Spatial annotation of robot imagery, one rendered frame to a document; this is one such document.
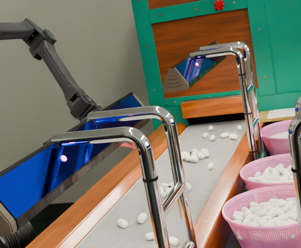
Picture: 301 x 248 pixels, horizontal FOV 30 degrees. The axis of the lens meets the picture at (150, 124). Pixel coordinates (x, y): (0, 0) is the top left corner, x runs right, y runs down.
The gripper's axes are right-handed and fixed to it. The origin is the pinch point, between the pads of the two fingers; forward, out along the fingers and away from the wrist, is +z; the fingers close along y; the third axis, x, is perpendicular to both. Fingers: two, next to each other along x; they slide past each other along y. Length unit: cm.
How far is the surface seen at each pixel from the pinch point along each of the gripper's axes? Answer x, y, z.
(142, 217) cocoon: -9, -51, 19
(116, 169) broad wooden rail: 6.7, -9.1, 0.2
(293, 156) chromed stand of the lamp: -62, -99, 35
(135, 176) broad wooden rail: 2.1, -14.2, 7.9
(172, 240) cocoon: -17, -64, 29
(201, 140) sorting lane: -4.9, 28.1, 17.8
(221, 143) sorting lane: -11.1, 20.9, 25.0
